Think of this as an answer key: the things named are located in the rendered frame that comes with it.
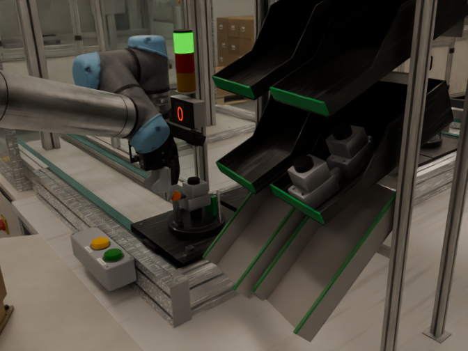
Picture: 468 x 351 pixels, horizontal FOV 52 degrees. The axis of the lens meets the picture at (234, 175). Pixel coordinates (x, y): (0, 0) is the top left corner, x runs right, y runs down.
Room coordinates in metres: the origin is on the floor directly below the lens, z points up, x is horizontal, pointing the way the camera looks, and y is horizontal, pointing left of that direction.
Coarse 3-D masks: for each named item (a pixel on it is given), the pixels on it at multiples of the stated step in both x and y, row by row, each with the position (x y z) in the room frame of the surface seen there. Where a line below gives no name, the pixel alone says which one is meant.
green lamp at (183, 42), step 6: (174, 36) 1.25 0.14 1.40; (180, 36) 1.24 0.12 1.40; (186, 36) 1.25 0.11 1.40; (192, 36) 1.26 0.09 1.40; (174, 42) 1.26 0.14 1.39; (180, 42) 1.24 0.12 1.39; (186, 42) 1.24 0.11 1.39; (192, 42) 1.26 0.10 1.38; (174, 48) 1.26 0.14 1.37; (180, 48) 1.24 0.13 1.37; (186, 48) 1.24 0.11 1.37; (192, 48) 1.26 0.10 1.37
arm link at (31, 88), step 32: (0, 96) 0.58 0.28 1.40; (32, 96) 0.62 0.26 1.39; (64, 96) 0.67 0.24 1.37; (96, 96) 0.73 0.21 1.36; (128, 96) 0.82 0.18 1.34; (32, 128) 0.64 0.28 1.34; (64, 128) 0.68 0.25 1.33; (96, 128) 0.72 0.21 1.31; (128, 128) 0.78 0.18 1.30; (160, 128) 0.81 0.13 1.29
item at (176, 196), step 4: (176, 192) 1.01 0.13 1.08; (172, 196) 1.00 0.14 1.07; (176, 196) 1.00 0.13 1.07; (180, 196) 1.02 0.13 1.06; (184, 196) 1.02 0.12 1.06; (172, 200) 1.01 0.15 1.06; (176, 200) 1.00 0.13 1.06; (176, 204) 1.01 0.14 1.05; (176, 208) 1.01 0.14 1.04; (176, 212) 1.00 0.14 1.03; (176, 216) 1.00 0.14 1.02; (180, 216) 1.01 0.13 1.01; (176, 220) 1.01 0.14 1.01; (180, 220) 1.01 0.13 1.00
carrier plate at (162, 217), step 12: (156, 216) 1.11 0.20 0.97; (168, 216) 1.10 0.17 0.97; (228, 216) 1.09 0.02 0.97; (132, 228) 1.06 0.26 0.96; (144, 228) 1.04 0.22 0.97; (156, 228) 1.04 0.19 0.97; (156, 240) 0.98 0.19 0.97; (168, 240) 0.98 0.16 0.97; (180, 240) 0.97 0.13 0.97; (192, 240) 0.97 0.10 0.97; (204, 240) 0.97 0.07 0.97; (168, 252) 0.92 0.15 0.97; (180, 252) 0.92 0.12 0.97; (192, 252) 0.92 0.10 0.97; (204, 252) 0.92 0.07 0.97; (180, 264) 0.88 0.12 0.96
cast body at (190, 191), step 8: (184, 184) 1.04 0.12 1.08; (192, 184) 1.03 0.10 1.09; (200, 184) 1.03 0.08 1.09; (184, 192) 1.04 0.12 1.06; (192, 192) 1.02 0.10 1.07; (200, 192) 1.03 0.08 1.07; (208, 192) 1.05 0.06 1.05; (184, 200) 1.02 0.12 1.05; (192, 200) 1.02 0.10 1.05; (200, 200) 1.03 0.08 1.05; (208, 200) 1.04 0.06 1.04; (184, 208) 1.03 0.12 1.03; (192, 208) 1.01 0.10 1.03
